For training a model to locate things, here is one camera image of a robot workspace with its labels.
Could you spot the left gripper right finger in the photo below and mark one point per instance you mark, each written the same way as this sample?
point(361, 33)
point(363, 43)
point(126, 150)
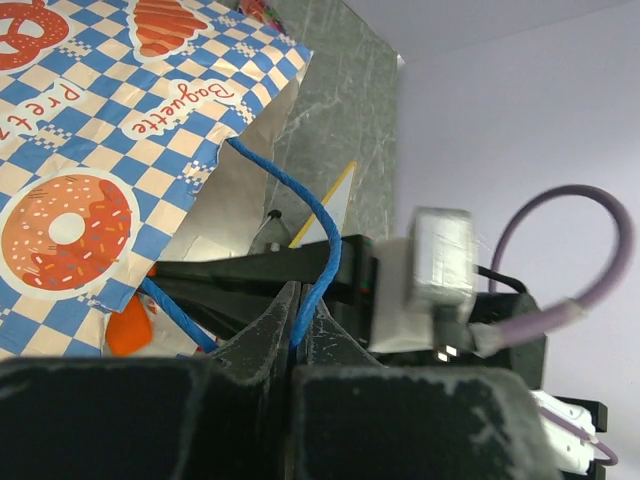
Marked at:
point(416, 418)

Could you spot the orange snack box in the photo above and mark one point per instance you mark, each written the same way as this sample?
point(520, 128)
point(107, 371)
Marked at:
point(132, 330)

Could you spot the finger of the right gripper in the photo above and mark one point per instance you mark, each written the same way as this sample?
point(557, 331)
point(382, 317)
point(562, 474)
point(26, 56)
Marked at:
point(262, 276)

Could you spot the small whiteboard yellow frame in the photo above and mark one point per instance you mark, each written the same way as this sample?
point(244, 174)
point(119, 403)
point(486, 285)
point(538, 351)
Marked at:
point(335, 202)

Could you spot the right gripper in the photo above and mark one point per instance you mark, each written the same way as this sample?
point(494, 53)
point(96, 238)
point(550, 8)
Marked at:
point(479, 330)

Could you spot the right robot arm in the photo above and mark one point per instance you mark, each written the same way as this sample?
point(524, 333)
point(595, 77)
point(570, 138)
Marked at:
point(572, 425)

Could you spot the blue checkered paper bag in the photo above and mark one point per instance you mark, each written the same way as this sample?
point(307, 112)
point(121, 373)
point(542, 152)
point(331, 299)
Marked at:
point(113, 114)

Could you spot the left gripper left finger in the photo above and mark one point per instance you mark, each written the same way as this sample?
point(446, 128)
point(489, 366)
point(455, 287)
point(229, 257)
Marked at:
point(215, 416)

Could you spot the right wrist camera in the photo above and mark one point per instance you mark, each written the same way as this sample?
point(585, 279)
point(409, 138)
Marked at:
point(426, 286)

